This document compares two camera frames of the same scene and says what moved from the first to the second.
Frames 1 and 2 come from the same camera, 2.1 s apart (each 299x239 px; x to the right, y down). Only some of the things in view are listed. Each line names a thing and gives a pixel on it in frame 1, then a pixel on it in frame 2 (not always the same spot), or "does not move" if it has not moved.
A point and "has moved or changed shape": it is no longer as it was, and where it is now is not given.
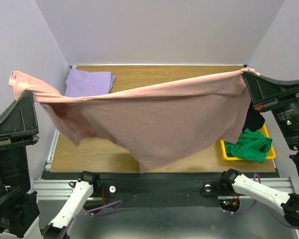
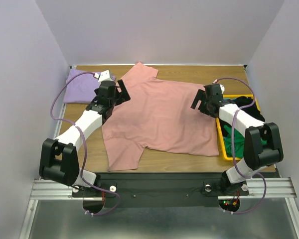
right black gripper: (278, 102) to (202, 102)
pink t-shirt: (156, 124) has moved or changed shape
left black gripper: (19, 119) to (124, 96)
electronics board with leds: (230, 205) does not move
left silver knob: (112, 188) does not move
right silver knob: (208, 187) does not move
